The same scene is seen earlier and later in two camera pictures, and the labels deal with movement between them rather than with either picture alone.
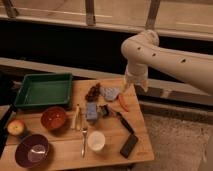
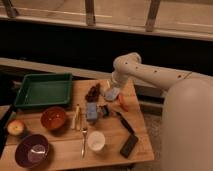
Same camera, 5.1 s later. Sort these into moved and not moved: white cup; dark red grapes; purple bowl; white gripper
Moved: white gripper
Not moved: purple bowl; white cup; dark red grapes
